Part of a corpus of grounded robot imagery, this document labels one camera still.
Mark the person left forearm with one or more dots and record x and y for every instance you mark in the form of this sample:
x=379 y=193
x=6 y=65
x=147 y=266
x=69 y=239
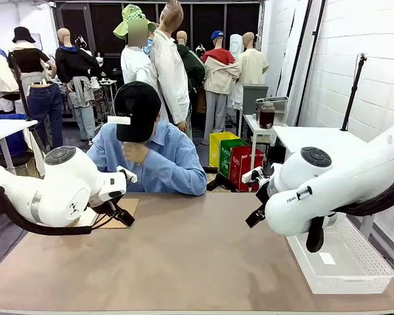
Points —
x=174 y=177

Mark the metal tray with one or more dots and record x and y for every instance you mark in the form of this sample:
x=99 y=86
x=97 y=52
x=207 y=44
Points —
x=277 y=100

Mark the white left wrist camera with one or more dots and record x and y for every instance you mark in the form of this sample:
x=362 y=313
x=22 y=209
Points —
x=127 y=174

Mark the mannequin dark green hoodie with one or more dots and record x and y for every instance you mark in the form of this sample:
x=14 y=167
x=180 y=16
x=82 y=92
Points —
x=193 y=65

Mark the red recycling bag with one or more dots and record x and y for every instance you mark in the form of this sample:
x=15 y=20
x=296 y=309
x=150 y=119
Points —
x=246 y=170

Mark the person torso blue shirt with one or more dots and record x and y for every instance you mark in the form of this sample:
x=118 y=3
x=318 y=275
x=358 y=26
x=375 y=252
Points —
x=170 y=147

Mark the black wall pipe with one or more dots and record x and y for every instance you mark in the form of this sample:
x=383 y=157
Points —
x=299 y=49
x=313 y=55

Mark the mannequin cream shirt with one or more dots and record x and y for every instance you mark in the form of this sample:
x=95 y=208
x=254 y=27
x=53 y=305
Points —
x=251 y=67

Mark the green recycling bag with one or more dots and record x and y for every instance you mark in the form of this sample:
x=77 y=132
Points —
x=228 y=157

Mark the spiral notebook kraft cover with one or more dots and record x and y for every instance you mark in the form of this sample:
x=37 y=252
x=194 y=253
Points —
x=124 y=210

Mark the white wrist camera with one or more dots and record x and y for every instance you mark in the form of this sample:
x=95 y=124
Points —
x=127 y=174
x=251 y=175

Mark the grey box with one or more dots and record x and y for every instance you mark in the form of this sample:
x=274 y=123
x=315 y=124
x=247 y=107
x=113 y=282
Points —
x=254 y=95

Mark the mannequin black bucket hat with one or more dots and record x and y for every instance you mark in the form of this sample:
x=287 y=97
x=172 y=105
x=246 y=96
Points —
x=28 y=59

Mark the white desk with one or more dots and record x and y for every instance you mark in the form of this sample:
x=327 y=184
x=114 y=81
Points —
x=6 y=126

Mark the yellow recycling bag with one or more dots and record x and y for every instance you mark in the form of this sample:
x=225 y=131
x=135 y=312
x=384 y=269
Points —
x=216 y=147

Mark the glass jar dark liquid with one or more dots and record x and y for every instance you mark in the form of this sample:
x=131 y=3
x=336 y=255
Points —
x=267 y=116

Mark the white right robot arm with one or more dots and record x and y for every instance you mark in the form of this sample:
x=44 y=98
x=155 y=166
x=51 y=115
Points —
x=348 y=183

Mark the white pitcher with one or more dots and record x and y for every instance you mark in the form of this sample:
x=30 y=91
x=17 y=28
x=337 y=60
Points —
x=94 y=82

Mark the black slim tripod pole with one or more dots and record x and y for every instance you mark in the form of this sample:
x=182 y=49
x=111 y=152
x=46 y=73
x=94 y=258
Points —
x=353 y=92

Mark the mannequin blue cap red jacket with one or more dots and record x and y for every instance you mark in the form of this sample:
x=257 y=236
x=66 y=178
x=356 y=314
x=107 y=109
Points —
x=218 y=75

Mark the masked person in black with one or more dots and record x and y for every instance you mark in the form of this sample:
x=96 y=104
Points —
x=100 y=60

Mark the mannequin black sweater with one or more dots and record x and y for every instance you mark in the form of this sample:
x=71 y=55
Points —
x=75 y=64

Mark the white rectangular label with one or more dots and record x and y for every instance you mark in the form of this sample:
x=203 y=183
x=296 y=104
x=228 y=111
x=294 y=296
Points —
x=327 y=258

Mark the small white table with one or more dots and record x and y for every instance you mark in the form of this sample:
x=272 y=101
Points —
x=249 y=123

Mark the large white side table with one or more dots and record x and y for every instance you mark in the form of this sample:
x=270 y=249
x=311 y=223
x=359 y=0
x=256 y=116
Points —
x=315 y=138

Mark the black baseball cap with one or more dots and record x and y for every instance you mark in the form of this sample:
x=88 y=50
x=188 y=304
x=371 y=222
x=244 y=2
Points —
x=138 y=108

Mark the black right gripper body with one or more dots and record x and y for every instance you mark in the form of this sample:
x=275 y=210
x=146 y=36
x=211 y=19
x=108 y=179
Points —
x=266 y=193

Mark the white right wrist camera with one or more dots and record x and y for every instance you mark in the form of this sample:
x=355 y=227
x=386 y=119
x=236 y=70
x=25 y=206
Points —
x=251 y=175

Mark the black floor stand base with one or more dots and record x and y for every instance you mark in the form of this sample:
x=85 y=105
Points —
x=216 y=182

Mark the white perforated plastic basket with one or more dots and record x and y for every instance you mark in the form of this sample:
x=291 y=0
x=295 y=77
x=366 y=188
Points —
x=348 y=275

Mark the person left hand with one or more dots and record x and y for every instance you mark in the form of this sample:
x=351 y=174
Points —
x=136 y=152

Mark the white rectangular cap tag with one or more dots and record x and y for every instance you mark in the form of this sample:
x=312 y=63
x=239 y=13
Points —
x=118 y=120

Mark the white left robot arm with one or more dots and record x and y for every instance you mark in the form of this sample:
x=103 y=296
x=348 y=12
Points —
x=62 y=183

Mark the white oval panel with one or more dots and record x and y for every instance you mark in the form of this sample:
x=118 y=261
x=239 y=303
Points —
x=235 y=46

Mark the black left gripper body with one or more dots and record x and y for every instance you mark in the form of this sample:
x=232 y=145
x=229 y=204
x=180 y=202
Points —
x=106 y=206

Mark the mannequin green checked hat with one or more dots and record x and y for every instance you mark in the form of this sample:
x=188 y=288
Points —
x=136 y=69

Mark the tall mannequin white coat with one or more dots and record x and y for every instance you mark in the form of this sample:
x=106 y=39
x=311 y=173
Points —
x=170 y=72

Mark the blue jeans form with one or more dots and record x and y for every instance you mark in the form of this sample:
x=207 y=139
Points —
x=44 y=105

